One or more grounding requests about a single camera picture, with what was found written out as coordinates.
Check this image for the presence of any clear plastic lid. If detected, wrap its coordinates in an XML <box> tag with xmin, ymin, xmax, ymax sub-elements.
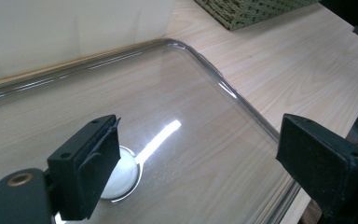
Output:
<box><xmin>0</xmin><ymin>37</ymin><xmax>302</xmax><ymax>224</ymax></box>

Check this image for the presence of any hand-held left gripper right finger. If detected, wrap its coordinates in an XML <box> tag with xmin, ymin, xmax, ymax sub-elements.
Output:
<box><xmin>275</xmin><ymin>113</ymin><xmax>358</xmax><ymax>220</ymax></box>

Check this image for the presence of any green woven basket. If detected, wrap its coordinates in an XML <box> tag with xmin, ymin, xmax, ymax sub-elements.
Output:
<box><xmin>194</xmin><ymin>0</ymin><xmax>320</xmax><ymax>32</ymax></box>

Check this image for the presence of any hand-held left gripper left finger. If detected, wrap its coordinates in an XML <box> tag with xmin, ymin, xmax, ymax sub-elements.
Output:
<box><xmin>46</xmin><ymin>114</ymin><xmax>121</xmax><ymax>222</ymax></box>

